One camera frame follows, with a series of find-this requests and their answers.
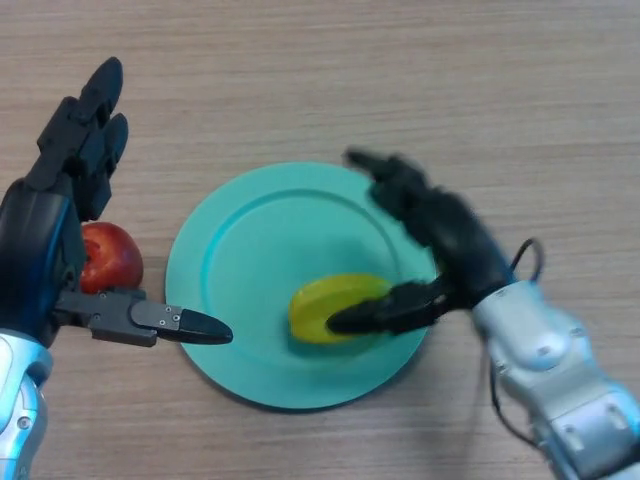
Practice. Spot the green round plate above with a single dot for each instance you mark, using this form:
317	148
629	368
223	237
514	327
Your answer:
260	250

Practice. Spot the red apple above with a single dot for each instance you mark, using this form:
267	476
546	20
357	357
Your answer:
115	257

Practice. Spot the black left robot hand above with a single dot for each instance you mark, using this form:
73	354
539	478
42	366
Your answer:
35	255

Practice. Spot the yellow starfruit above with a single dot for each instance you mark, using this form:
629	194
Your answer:
320	305

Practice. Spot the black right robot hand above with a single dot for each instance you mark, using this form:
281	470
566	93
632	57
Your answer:
460	240

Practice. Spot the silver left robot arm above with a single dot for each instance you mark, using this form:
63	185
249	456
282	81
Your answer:
17	400

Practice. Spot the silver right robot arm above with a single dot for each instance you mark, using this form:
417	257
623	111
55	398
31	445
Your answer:
550	360

